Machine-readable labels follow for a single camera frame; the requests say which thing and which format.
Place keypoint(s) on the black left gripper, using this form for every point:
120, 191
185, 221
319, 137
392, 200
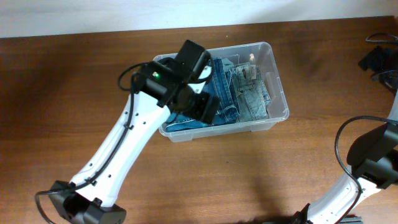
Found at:
203, 111

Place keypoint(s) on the dark blue jeans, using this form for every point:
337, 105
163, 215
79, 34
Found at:
221, 86

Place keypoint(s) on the light blue jeans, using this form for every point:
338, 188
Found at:
247, 90

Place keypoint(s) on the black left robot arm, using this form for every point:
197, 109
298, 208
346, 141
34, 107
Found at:
90, 196

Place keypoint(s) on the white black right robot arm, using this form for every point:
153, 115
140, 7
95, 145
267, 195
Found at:
371, 166

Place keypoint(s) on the clear plastic storage bin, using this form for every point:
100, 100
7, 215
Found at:
260, 54

